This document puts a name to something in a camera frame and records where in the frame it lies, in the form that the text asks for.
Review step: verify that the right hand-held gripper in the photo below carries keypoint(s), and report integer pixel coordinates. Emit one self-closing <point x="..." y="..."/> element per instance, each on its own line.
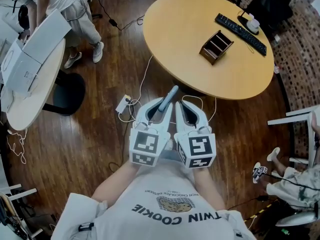
<point x="200" y="147"/>

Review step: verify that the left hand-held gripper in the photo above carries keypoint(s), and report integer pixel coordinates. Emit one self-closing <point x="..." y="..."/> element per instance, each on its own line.
<point x="143" y="146"/>

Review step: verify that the grey-blue pen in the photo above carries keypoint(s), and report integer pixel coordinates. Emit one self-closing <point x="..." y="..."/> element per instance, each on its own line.
<point x="168" y="97"/>

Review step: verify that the brown wooden organizer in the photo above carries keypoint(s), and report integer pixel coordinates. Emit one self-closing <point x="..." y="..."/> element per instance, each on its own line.
<point x="212" y="54"/>

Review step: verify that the person's left forearm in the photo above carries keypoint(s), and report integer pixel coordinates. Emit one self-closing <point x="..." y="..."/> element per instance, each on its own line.
<point x="115" y="181"/>

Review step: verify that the person's right forearm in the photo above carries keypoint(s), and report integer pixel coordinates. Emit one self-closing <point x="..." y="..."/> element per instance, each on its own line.
<point x="207" y="189"/>

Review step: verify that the person's white shoe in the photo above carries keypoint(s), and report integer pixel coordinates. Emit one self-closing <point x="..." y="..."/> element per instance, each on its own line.
<point x="169" y="144"/>

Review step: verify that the white power strip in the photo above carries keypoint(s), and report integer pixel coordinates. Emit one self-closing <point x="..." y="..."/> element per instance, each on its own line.
<point x="123" y="104"/>

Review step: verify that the person's white printed t-shirt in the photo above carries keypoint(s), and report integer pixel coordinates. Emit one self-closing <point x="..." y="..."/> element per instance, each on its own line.
<point x="162" y="196"/>

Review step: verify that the round yellow table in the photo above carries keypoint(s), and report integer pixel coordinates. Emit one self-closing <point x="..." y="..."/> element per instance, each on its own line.
<point x="180" y="34"/>

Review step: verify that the black keyboard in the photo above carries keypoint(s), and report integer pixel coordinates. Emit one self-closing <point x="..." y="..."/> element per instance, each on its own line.
<point x="240" y="32"/>

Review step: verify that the white side table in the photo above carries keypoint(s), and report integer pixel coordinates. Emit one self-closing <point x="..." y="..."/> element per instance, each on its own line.
<point x="295" y="116"/>

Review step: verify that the white cup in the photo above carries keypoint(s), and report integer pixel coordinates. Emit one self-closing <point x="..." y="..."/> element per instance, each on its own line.
<point x="252" y="26"/>

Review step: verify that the yellow black striped tape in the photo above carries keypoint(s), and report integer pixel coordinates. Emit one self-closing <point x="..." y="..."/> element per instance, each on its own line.
<point x="261" y="211"/>

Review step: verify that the white oval table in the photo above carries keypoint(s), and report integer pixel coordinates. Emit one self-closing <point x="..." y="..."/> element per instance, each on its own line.
<point x="30" y="109"/>

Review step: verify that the white cardboard box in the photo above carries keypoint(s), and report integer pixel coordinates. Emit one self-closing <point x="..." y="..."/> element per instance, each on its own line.
<point x="45" y="36"/>
<point x="20" y="69"/>

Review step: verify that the black office chair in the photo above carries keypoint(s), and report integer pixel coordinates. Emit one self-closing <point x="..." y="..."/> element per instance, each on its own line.
<point x="270" y="4"/>

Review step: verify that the grey shell chair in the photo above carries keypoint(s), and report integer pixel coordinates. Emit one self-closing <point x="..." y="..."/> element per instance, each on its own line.
<point x="296" y="219"/>

